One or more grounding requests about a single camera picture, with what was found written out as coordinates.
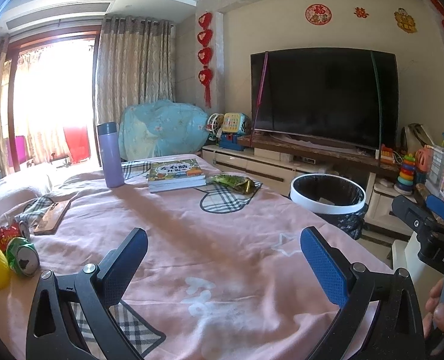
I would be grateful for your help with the person's right hand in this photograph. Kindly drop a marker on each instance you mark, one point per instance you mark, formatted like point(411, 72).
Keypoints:
point(435, 309)

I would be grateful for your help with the toy cash register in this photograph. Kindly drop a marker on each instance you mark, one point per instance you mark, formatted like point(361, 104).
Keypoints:
point(235, 126)

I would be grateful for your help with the round red wall sticker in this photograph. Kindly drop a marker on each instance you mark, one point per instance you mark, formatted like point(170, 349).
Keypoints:
point(318, 14)

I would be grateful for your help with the white trash bin black liner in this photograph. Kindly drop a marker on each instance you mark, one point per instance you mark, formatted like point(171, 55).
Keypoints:
point(339, 201)

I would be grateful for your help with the black flat television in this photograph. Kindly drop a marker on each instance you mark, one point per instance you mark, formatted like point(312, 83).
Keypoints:
point(335, 94)

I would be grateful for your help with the right beige curtain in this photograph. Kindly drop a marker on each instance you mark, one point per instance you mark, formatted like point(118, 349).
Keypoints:
point(135, 65)

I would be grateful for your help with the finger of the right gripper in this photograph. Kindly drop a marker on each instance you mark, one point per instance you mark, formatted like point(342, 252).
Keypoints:
point(436, 205)

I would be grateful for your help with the yellow wall sticker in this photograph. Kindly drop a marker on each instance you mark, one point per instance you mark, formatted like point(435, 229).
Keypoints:
point(405, 21)

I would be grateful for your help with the crushed green can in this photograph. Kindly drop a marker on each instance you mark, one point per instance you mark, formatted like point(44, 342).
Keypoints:
point(22, 257)

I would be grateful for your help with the blue floral bundle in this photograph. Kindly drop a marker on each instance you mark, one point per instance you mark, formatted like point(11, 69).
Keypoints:
point(161, 128)

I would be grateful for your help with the red chair on balcony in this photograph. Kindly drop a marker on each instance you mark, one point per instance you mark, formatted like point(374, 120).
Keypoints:
point(77, 143)

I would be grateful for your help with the rainbow stacking ring toy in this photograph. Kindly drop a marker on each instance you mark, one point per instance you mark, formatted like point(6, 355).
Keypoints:
point(406, 177)

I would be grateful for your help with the purple thermos bottle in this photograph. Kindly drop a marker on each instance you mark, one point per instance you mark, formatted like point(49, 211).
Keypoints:
point(108, 141)

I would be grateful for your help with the pink tablecloth with plaid patches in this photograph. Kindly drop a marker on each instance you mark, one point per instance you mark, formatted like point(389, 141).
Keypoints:
point(224, 276)

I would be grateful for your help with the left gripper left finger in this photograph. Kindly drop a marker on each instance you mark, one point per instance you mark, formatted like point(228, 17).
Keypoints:
point(53, 332)

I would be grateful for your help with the green foil snack wrapper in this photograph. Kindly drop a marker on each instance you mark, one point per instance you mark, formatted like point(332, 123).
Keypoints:
point(237, 183)

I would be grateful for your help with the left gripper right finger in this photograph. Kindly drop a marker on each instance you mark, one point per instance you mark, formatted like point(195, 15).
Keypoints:
point(396, 329)

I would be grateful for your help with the stack of children's books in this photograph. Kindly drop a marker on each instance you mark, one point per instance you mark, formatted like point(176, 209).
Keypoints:
point(174, 175)

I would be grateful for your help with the wooden phone case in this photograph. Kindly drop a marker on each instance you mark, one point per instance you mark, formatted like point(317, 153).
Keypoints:
point(48, 225)

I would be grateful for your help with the small red wall sticker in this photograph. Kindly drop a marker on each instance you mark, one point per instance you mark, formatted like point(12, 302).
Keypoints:
point(360, 12)

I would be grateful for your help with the crushed red can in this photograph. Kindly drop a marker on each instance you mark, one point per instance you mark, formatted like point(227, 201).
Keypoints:
point(18, 228)

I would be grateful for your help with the red heart hanging decoration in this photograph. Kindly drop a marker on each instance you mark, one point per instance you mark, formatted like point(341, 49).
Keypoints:
point(205, 55)

